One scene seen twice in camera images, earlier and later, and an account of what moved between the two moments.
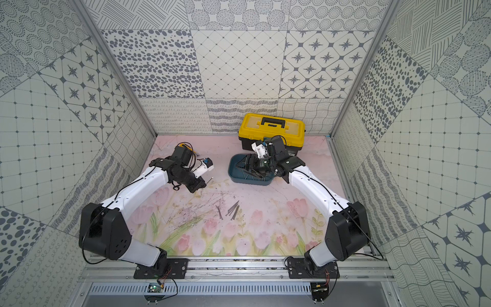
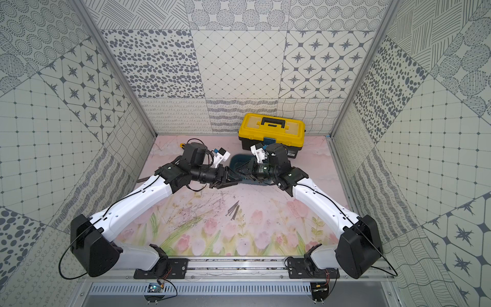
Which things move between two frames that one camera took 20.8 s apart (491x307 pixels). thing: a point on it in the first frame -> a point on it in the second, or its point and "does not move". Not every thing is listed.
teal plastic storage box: x=239 y=176 does not move
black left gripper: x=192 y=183 -> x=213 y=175
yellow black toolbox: x=259 y=127 does not move
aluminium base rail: x=100 y=269 does not move
